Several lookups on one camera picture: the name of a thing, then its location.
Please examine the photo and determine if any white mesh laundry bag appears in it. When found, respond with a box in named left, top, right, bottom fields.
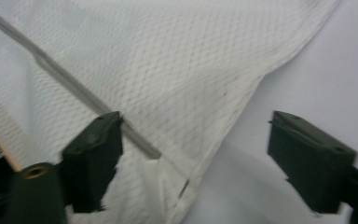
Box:
left=0, top=0, right=340, bottom=224

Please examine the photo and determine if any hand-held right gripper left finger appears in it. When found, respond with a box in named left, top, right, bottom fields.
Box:
left=62, top=110, right=125, bottom=215

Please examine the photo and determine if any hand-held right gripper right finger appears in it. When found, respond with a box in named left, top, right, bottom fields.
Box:
left=267, top=110, right=358, bottom=215

